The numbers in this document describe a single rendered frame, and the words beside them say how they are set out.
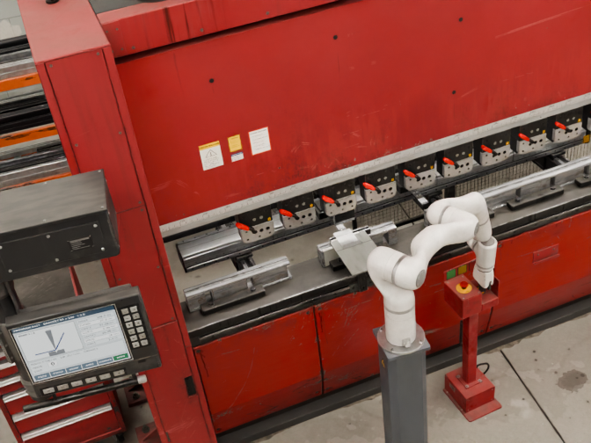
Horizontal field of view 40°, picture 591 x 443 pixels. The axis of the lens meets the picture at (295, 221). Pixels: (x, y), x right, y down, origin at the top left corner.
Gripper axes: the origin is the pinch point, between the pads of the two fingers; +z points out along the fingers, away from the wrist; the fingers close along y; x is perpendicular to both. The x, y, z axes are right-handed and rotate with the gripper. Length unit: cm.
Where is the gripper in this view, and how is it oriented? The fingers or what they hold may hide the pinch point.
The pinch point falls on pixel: (482, 287)
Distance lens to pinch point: 390.6
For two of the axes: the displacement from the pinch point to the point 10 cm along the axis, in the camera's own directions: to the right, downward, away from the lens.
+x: 8.9, -3.7, 2.6
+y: 4.4, 6.0, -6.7
